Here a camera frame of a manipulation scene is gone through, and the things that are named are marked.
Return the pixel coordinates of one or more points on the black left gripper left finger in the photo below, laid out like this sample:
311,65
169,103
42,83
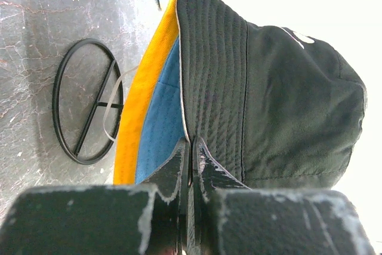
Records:
169,215

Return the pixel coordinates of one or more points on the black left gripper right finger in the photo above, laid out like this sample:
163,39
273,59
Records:
211,184

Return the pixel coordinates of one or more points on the blue bucket hat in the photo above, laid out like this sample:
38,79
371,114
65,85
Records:
163,125

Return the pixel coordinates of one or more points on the black hat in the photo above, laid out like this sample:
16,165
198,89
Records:
276,109

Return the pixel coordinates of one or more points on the yellow bucket hat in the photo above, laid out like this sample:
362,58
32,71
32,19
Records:
139,97

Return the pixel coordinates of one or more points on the black wire hat stand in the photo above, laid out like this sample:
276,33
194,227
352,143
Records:
87,101

